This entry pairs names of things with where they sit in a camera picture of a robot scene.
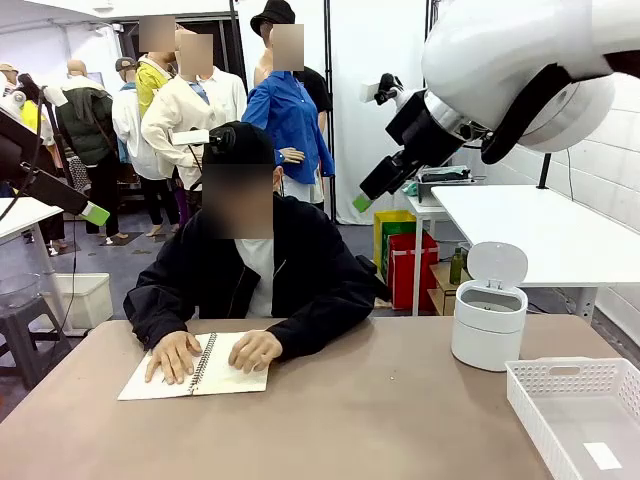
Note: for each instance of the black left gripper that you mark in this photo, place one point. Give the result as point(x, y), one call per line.
point(20, 155)

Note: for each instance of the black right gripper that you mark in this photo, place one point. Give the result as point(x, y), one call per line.
point(425, 135)

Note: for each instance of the white spiral notebook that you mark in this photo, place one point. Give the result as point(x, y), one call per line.
point(225, 382)

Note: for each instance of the person's left forearm black sleeve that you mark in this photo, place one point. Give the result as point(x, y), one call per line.
point(320, 330)

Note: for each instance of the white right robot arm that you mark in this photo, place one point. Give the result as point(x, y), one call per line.
point(500, 55)

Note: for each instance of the person's right forearm black sleeve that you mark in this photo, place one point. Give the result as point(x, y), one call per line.
point(150, 315)

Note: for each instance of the person's right hand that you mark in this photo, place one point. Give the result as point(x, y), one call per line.
point(172, 357)

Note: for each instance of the person's left hand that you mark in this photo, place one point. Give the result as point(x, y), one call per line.
point(255, 350)

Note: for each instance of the teal cloth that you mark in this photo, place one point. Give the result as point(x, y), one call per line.
point(411, 189)

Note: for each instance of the yellow green crate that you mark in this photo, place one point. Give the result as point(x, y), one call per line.
point(387, 225)

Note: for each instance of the small white table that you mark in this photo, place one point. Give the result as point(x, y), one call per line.
point(417, 210)

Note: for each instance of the white side table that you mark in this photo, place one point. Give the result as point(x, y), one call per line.
point(20, 212)

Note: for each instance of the metal tray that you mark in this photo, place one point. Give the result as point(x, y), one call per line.
point(445, 187)

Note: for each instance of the green vest mannequin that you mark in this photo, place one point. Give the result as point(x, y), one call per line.
point(85, 125)

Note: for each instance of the black backdrop pole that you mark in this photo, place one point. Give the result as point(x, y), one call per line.
point(328, 100)

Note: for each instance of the person in black jacket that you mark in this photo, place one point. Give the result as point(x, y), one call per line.
point(300, 250)

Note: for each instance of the white plastic storage box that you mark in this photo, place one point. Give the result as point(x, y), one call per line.
point(87, 300)

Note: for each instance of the clear plastic bowl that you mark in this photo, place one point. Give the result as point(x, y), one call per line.
point(17, 292)

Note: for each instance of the blue shirt mannequin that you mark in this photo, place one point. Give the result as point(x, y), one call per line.
point(290, 115)

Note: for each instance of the green glass bottle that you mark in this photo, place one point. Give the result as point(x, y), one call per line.
point(456, 267)

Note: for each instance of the purple trousers mannequin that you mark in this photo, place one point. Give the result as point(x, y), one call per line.
point(181, 205)

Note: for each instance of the low wooden shelf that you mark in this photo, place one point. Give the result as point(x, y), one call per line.
point(442, 295)

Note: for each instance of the cream jacket mannequin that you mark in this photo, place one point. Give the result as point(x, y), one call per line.
point(180, 110)

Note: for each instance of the large white table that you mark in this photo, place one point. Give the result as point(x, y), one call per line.
point(525, 230)

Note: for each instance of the grey plastic stool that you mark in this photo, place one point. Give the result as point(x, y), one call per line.
point(30, 340)

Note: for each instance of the black stand pole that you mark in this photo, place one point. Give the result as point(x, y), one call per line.
point(544, 172)

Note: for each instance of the white lidded trash bin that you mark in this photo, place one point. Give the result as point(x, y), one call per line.
point(487, 330)

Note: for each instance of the black bucket hat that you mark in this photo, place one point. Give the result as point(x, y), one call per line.
point(272, 15)

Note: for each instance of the white perforated plastic basket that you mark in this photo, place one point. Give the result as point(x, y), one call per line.
point(565, 415)

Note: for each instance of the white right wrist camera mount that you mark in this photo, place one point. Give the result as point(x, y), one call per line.
point(372, 90)

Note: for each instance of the head-mounted camera with white box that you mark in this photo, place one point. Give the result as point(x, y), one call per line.
point(200, 137)

